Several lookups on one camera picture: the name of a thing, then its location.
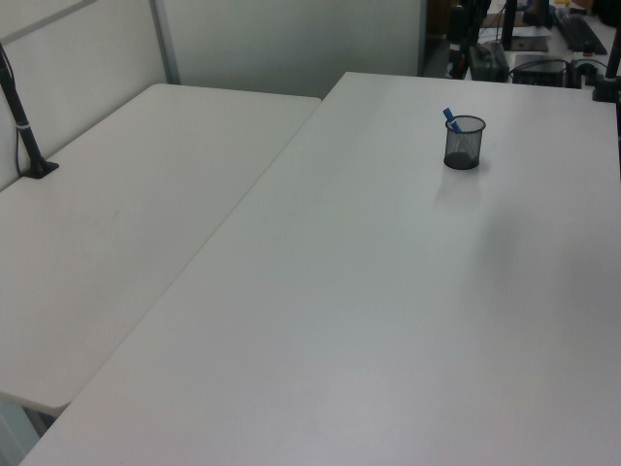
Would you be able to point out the black box device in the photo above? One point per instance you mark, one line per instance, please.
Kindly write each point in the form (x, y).
(539, 68)

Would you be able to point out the dark green box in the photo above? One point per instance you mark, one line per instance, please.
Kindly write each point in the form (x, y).
(487, 60)

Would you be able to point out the black pole with white band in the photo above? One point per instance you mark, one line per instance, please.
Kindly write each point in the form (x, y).
(457, 29)

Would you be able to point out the black clamp with pole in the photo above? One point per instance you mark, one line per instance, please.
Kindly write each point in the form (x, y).
(606, 87)

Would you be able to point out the blue and white marker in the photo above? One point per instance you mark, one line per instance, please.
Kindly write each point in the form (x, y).
(447, 114)

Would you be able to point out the black mesh pen cup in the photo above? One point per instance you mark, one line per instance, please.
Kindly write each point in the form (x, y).
(463, 145)

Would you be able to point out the black camera stand pole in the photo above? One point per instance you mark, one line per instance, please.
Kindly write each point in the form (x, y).
(24, 133)

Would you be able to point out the white papers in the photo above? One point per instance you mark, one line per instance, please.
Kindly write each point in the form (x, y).
(529, 31)

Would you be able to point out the black keyboard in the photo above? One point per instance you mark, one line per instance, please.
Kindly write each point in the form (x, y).
(579, 31)

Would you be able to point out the black monitor stand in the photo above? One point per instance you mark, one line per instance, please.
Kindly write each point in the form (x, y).
(508, 24)

